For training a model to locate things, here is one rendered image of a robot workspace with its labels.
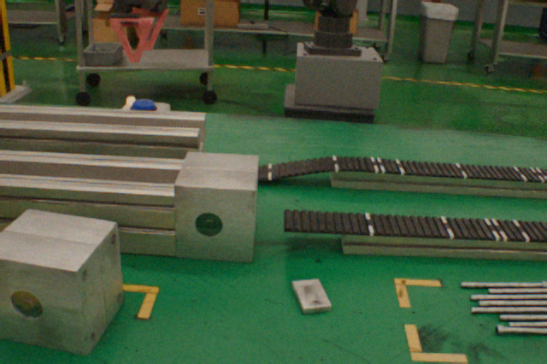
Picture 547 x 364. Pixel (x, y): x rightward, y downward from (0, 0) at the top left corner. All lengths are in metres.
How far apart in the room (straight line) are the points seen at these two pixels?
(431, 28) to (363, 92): 4.49
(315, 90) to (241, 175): 0.62
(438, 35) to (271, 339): 5.31
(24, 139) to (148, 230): 0.30
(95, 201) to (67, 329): 0.19
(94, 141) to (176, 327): 0.38
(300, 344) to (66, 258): 0.23
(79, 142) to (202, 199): 0.29
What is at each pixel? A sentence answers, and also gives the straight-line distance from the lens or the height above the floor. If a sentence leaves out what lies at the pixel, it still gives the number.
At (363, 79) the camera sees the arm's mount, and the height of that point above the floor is 0.85.
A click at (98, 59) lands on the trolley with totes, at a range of 3.82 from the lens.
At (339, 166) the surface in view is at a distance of 0.86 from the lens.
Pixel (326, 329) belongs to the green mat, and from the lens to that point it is 0.58.
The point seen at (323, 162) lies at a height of 0.81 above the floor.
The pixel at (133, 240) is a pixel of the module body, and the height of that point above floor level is 0.80.
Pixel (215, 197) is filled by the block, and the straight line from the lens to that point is 0.63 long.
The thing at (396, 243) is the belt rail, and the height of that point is 0.80.
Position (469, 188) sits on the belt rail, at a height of 0.79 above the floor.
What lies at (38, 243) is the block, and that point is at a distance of 0.54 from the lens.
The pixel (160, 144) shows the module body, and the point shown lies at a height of 0.84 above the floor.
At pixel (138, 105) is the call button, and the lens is 0.99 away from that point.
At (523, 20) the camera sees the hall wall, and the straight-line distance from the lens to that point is 8.97.
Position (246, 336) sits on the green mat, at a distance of 0.57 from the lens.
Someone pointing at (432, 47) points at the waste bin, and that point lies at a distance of 5.78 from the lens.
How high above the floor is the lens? 1.15
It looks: 25 degrees down
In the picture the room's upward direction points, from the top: 3 degrees clockwise
